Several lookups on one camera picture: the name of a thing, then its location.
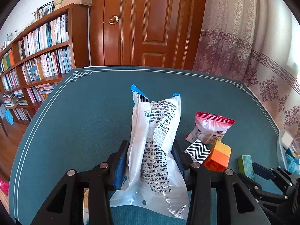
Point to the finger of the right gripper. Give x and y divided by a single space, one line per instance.
262 170

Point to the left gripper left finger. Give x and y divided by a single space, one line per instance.
64 205

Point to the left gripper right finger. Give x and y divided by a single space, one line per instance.
235 203

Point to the green blue dotted block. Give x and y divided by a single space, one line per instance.
245 166

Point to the orange yellow toy brick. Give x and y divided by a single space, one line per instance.
218 160

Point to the zigzag pattern white cube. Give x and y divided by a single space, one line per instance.
198 151

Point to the red white snack packet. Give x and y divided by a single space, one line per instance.
209 128

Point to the white plastic refill bag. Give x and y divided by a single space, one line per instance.
153 178

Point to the blue Curel cloth pouch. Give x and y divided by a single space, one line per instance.
292 162

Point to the white square soap block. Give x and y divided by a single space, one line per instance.
286 140

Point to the clear plastic round bin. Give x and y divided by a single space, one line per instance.
281 151

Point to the teal table mat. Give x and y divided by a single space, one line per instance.
89 114

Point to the wooden bookshelf with books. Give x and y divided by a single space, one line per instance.
39 58

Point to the purple patterned curtain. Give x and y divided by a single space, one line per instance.
256 42

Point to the brown wooden door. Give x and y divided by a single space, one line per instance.
150 33

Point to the brass door knob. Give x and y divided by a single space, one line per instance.
113 20

